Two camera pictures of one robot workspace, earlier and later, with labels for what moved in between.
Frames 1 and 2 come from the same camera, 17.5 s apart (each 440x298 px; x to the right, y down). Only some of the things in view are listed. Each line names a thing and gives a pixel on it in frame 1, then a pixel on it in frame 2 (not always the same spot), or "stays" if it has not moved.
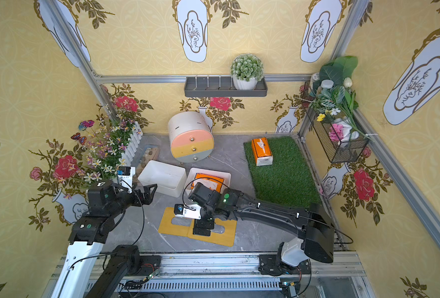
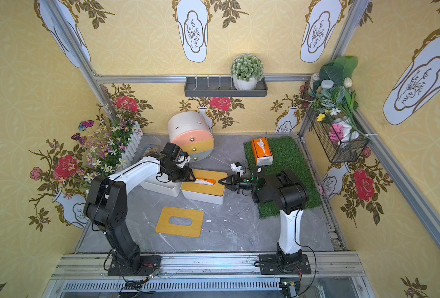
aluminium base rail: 230,275 stays
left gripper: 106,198 to 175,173
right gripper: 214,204 to 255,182
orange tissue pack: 261,151 stays
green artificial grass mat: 289,179 stays
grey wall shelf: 205,87 stays
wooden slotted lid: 226,238 to 215,189
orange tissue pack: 212,182 stays
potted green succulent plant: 246,70 stays
